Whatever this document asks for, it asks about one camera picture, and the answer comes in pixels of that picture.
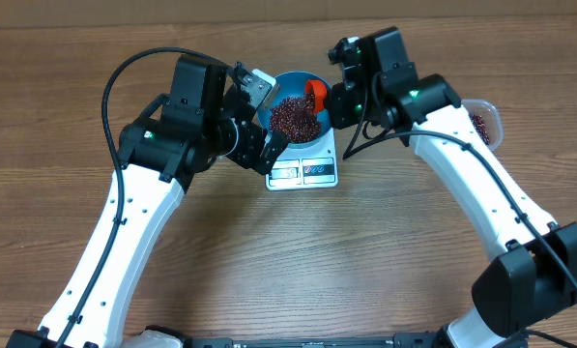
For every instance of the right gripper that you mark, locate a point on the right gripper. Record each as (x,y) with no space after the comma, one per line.
(339,103)

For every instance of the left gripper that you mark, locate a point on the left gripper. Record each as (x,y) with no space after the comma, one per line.
(249,128)

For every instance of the red scoop blue handle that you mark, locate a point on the red scoop blue handle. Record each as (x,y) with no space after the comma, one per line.
(317,89)

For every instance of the red beans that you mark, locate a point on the red beans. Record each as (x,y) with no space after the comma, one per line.
(401,117)

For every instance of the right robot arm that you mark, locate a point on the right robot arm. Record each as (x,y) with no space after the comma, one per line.
(532,270)

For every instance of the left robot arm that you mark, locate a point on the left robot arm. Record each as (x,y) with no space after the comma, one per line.
(207,114)

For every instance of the white kitchen scale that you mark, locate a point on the white kitchen scale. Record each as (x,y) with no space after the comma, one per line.
(311,165)

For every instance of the clear plastic container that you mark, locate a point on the clear plastic container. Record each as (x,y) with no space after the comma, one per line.
(487,121)

